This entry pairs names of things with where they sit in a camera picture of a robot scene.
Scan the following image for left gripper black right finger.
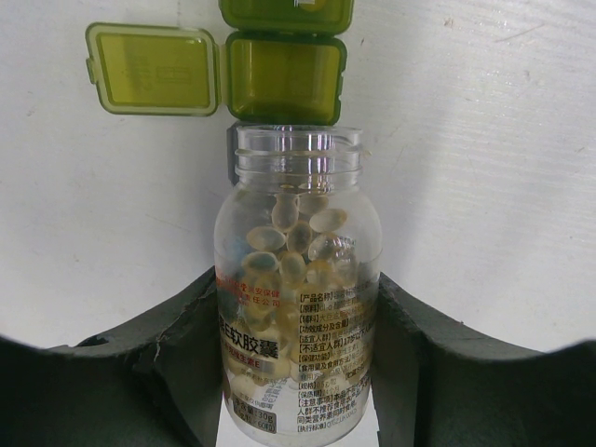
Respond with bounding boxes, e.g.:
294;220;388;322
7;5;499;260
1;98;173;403
372;276;595;446

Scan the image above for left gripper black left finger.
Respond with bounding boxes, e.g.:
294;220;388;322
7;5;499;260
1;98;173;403
1;271;222;446

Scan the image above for clear jar orange pills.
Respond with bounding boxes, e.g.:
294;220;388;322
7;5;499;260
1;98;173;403
214;124;382;446

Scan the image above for weekly pill organizer strip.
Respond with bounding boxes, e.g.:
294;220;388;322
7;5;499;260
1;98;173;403
85;1;354;126

